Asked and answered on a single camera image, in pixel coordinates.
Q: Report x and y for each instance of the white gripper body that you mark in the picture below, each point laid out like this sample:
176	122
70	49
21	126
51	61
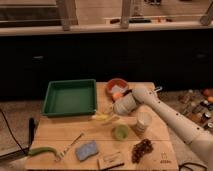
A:
125	105

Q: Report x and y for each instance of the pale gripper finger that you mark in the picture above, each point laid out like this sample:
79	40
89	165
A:
114	118
109	109

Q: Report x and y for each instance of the yellow banana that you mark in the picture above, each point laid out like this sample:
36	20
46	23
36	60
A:
100	117

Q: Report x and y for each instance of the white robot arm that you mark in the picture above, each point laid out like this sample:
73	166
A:
199	140

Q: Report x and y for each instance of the orange fruit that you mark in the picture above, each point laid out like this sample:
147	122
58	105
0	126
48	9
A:
116	96

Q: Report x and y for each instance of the dark bowl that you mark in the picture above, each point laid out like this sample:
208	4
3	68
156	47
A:
127	92

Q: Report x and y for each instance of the green cup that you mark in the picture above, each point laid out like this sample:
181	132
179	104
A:
120	132

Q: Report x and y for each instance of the orange bowl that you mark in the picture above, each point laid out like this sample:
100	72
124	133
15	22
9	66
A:
116	85

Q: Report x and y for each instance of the white paper cup stack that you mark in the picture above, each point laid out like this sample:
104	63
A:
144	120

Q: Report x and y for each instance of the wooden cutting board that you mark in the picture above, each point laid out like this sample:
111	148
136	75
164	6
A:
59	132

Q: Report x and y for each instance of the green plastic tray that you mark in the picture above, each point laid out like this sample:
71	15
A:
70	98

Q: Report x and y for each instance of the brown dried fruit bunch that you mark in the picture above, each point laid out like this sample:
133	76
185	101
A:
140	149

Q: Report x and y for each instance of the silver fork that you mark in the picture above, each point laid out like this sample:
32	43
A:
61	154

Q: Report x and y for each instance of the small wooden block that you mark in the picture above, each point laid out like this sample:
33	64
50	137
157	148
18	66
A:
110	161

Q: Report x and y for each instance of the blue sponge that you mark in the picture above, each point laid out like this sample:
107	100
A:
86	150

